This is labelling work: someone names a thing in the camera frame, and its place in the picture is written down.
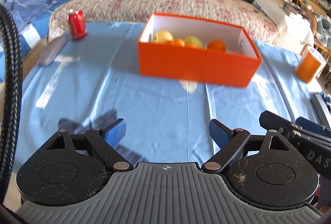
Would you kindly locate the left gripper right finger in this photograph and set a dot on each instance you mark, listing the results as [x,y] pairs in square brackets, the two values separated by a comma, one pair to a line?
[231,144]

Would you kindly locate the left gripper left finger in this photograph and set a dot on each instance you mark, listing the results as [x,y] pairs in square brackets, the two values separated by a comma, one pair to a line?
[103,151]

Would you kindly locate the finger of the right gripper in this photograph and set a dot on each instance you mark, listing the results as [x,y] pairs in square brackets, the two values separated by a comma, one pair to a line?
[310,126]

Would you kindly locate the large orange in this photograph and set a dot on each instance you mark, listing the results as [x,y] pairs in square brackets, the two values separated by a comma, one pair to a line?
[217,45]

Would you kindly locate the yellow apple front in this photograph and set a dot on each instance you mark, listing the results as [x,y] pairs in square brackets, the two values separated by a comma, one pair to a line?
[194,40]

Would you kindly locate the yellow apple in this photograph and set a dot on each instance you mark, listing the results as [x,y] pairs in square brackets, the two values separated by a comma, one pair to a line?
[162,37]
[194,40]

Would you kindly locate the orange cup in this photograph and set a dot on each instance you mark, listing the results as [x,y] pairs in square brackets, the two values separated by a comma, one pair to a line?
[310,65]

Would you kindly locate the light blue table cloth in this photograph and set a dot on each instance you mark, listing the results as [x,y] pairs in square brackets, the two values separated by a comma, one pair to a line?
[166,120]

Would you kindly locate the orange cardboard box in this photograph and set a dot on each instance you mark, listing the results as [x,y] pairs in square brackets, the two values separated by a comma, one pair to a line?
[233,67]

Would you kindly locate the grey glasses case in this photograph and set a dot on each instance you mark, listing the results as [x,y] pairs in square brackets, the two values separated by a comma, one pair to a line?
[51,51]

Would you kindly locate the red soda can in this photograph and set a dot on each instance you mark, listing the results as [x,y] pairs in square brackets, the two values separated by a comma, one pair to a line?
[76,24]

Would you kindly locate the quilted pink bedspread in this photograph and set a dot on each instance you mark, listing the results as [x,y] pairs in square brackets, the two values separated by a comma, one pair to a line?
[237,12]

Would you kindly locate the blue striped bedsheet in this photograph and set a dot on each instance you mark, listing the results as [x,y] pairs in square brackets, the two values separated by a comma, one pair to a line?
[32,20]

